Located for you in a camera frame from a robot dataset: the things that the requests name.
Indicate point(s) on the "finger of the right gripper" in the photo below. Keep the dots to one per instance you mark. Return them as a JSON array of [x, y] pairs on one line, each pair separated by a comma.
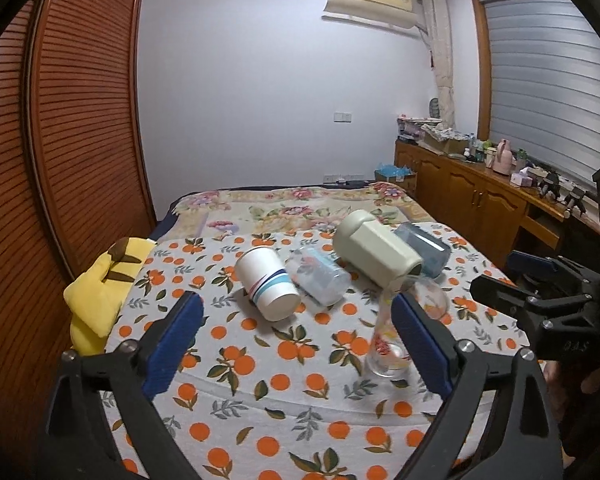
[[549, 268], [553, 305]]

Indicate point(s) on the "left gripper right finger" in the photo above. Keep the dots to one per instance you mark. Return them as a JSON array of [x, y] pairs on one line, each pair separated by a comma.
[[520, 439]]

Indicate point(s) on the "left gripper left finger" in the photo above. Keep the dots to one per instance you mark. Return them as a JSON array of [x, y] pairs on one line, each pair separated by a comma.
[[78, 442]]

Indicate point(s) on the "blue translucent plastic cup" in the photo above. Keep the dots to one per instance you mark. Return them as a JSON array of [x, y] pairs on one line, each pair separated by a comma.
[[434, 251]]

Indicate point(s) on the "clear plastic cup blue label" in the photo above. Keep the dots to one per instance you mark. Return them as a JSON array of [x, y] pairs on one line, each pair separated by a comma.
[[320, 277]]

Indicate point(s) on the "white paper cup blue stripes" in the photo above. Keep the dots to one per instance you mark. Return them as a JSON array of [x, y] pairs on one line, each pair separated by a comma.
[[267, 283]]

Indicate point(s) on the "wooden sideboard cabinet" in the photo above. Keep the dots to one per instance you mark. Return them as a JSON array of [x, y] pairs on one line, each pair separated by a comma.
[[495, 216]]

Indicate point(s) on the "pink kettle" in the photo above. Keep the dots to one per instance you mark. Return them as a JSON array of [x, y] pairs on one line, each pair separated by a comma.
[[504, 160]]

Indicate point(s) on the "cardboard box of clutter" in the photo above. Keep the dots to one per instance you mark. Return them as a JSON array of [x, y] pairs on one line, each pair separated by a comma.
[[445, 140]]

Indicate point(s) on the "yellow plush toy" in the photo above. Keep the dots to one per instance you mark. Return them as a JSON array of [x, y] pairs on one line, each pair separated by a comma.
[[96, 296]]

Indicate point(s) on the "cream faceted tumbler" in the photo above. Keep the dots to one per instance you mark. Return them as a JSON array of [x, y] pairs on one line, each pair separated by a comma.
[[375, 250]]

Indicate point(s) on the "grey window blind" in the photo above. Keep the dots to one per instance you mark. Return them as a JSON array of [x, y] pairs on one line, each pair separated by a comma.
[[540, 82]]

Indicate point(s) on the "orange fruit print cloth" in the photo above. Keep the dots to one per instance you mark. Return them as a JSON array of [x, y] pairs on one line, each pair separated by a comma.
[[288, 400]]

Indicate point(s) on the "floral bed quilt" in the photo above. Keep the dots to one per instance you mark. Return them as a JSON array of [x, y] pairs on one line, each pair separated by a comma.
[[222, 213]]

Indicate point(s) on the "brown louvered wardrobe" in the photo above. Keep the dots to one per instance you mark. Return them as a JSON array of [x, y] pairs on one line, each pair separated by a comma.
[[72, 182]]

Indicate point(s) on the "insulated air conditioner pipe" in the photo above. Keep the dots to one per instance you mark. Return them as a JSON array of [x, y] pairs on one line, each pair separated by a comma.
[[438, 25]]

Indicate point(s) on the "wall power strip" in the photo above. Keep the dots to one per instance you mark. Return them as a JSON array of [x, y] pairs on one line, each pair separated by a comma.
[[343, 179]]

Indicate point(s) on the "white wall switch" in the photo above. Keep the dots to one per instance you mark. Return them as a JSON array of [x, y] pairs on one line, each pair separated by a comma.
[[342, 118]]

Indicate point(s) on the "white wall air conditioner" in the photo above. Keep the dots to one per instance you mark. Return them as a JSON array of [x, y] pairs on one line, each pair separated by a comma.
[[397, 13]]

